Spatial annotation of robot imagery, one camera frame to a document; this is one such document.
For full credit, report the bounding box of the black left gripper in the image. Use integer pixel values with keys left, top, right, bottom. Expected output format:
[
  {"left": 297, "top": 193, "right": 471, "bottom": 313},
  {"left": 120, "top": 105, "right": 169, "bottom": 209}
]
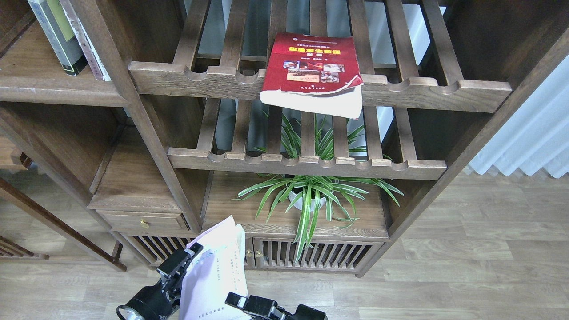
[{"left": 116, "top": 243, "right": 203, "bottom": 320}]

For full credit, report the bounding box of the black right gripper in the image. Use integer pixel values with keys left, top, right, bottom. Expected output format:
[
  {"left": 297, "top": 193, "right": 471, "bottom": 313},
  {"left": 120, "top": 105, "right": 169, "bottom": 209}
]
[{"left": 225, "top": 292, "right": 328, "bottom": 320}]

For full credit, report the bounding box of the pale purple paperback book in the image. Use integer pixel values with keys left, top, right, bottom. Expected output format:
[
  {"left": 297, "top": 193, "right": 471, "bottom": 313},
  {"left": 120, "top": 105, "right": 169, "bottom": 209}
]
[{"left": 179, "top": 216, "right": 250, "bottom": 320}]

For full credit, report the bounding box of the black green cover book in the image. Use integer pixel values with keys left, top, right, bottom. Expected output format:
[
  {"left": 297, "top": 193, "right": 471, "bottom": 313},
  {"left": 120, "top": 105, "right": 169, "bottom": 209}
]
[{"left": 28, "top": 0, "right": 87, "bottom": 76}]

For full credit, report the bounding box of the white plant pot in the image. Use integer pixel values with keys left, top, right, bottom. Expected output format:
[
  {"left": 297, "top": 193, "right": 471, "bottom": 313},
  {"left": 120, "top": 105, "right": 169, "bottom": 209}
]
[{"left": 288, "top": 188, "right": 316, "bottom": 212}]

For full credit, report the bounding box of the green spider plant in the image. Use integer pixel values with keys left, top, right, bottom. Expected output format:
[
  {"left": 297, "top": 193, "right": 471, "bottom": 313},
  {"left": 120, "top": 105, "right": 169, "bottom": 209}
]
[{"left": 233, "top": 115, "right": 404, "bottom": 261}]

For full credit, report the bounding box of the dark wooden bookshelf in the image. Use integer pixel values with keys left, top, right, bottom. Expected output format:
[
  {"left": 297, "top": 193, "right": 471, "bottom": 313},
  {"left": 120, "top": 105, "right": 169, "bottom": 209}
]
[{"left": 1, "top": 0, "right": 568, "bottom": 277}]

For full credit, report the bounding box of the wooden furniture at left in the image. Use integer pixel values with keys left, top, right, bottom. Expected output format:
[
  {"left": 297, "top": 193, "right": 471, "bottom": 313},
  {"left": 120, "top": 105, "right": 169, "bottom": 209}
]
[{"left": 0, "top": 134, "right": 127, "bottom": 272}]

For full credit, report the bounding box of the worn white upright book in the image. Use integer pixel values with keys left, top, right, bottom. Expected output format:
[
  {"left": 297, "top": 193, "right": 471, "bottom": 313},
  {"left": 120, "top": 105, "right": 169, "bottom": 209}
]
[{"left": 59, "top": 0, "right": 111, "bottom": 81}]

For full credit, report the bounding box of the red thick book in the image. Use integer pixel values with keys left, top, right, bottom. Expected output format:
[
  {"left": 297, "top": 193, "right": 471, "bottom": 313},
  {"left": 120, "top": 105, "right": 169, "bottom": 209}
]
[{"left": 260, "top": 32, "right": 363, "bottom": 119}]

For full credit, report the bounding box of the white curtain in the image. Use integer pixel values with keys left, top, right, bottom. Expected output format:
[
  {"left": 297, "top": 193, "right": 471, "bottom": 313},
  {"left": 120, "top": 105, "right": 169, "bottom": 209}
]
[{"left": 465, "top": 57, "right": 569, "bottom": 178}]

